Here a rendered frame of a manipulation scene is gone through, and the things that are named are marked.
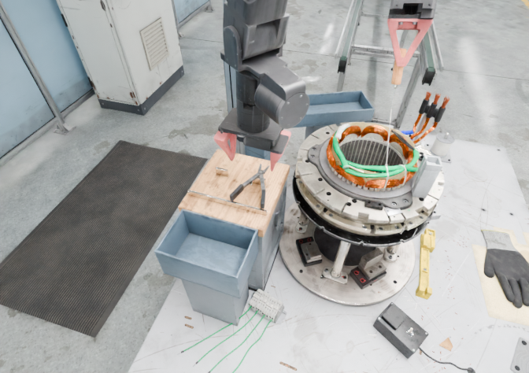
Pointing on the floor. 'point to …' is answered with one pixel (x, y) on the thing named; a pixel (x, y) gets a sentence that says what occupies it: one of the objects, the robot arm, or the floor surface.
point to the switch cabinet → (122, 36)
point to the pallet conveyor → (425, 61)
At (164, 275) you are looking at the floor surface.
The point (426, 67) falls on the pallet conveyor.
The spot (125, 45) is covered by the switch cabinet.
